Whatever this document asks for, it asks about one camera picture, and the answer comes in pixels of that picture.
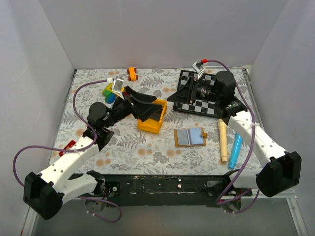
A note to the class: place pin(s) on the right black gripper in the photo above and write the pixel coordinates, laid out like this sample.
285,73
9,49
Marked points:
184,94

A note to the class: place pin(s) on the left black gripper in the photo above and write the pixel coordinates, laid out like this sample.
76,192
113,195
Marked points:
140,111

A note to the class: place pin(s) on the dark credit card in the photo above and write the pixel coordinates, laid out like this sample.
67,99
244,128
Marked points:
157,115

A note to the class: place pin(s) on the tan leather card holder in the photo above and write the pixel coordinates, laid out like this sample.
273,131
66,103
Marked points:
190,137

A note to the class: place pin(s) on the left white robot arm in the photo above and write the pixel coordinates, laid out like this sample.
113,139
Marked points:
47,191

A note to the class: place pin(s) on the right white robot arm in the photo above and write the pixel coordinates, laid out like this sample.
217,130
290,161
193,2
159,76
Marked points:
280,168

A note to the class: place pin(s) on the yellow plastic bin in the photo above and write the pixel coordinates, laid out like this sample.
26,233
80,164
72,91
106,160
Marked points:
151,125

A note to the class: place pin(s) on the black white chessboard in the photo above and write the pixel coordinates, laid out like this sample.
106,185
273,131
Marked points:
200,107

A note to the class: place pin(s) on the floral table mat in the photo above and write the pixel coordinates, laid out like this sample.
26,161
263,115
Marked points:
130,150

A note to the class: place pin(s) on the yellow green toy block house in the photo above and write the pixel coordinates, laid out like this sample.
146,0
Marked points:
110,95

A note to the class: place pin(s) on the orange toy car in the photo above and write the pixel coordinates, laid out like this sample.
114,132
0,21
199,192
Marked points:
132,76

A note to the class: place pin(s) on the beige toy microphone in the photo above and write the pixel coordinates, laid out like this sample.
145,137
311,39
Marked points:
223,140

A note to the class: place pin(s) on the blue toy microphone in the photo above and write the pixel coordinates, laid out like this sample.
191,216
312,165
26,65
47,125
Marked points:
235,151

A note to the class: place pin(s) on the red toy block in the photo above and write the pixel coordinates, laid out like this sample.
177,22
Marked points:
67,147

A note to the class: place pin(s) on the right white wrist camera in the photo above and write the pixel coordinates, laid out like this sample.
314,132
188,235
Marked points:
199,68

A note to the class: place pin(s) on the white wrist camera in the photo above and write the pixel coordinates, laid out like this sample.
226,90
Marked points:
199,68
117,86

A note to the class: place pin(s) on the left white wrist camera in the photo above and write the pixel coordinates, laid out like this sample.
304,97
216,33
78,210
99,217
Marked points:
117,86

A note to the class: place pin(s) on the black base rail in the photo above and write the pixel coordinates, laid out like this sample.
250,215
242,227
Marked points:
164,190

